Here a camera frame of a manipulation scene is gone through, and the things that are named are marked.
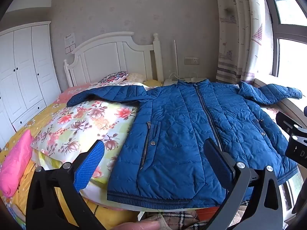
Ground cream pillow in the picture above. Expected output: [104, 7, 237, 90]
[127, 73, 146, 83]

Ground white wardrobe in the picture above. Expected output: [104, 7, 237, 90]
[0, 21, 62, 146]

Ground wall power outlet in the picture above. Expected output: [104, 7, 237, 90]
[184, 57, 200, 66]

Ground patterned pillow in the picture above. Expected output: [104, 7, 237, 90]
[99, 71, 130, 83]

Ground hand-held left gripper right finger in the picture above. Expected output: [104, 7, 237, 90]
[203, 138, 283, 230]

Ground printed curtain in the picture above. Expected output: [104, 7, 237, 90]
[214, 0, 273, 86]

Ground floral quilt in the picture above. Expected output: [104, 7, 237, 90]
[31, 81, 288, 211]

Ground white bed headboard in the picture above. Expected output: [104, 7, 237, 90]
[63, 32, 162, 94]

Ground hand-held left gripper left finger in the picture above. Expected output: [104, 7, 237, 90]
[25, 139, 106, 230]

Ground pink pillow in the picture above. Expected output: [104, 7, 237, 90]
[0, 129, 34, 198]

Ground yellow pillow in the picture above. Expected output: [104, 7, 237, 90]
[143, 79, 164, 87]

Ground window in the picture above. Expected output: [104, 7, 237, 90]
[261, 0, 307, 99]

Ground person's left hand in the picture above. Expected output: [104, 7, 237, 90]
[112, 220, 162, 230]

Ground plaid cloth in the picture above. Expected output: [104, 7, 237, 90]
[143, 206, 241, 230]

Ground blue quilted jacket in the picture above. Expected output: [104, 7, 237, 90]
[67, 80, 303, 210]

